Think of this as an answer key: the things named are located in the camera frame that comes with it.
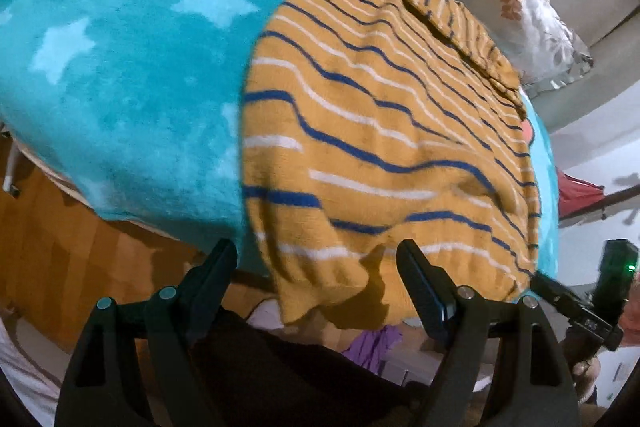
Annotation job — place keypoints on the yellow striped sweater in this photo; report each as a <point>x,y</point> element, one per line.
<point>385,132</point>

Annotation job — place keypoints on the red cloth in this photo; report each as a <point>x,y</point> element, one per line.
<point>575,194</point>

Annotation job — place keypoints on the person's right hand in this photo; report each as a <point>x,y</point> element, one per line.
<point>590,377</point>

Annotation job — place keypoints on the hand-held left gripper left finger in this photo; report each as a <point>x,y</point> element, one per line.
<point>216,277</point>

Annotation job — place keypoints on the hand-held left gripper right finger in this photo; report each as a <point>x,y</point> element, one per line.
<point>431,302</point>

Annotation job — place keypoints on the floral pillow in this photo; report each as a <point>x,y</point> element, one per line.
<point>515,2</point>

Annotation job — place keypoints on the purple cloth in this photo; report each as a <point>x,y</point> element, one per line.
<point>372,349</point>

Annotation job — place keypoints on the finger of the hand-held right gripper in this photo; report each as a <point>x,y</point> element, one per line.
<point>570,302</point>

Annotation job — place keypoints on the teal star blanket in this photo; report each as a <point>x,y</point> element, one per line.
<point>130,82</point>

